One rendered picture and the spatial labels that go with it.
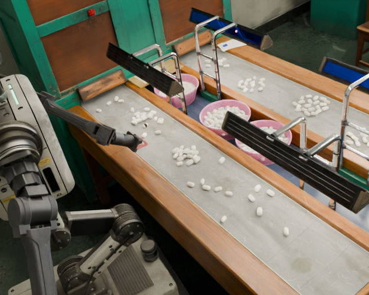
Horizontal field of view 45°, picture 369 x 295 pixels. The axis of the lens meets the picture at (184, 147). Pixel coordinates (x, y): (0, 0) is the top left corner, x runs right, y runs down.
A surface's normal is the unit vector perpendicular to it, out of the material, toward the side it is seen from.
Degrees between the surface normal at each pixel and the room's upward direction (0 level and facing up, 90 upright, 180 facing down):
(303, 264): 0
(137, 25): 90
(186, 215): 0
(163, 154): 0
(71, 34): 90
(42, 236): 56
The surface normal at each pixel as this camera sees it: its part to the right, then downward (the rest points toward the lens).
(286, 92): -0.15, -0.77
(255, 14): 0.60, 0.40
